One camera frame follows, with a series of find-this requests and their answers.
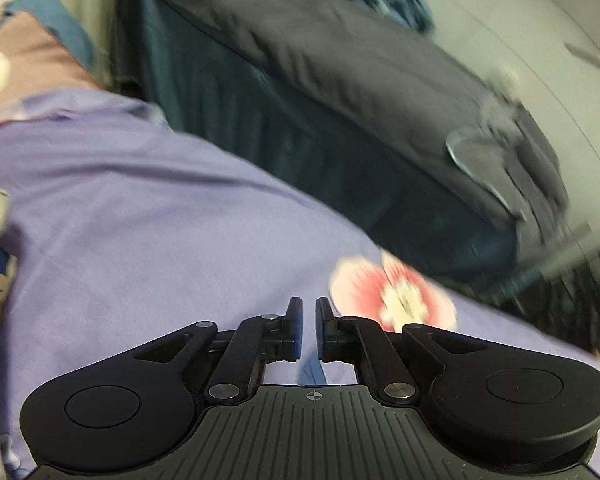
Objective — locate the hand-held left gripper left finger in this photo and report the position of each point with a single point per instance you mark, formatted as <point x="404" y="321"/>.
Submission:
<point x="295" y="332"/>

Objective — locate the purple floral bedsheet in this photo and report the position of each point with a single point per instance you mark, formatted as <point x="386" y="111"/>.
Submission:
<point x="130" y="210"/>

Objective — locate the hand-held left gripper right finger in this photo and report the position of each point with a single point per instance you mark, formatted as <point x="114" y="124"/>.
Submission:
<point x="323" y="332"/>

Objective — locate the massage bed with grey cover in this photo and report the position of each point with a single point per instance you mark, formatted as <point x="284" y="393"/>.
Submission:
<point x="330" y="60"/>

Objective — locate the grey towel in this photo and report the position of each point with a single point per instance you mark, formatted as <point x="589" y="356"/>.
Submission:
<point x="530" y="160"/>

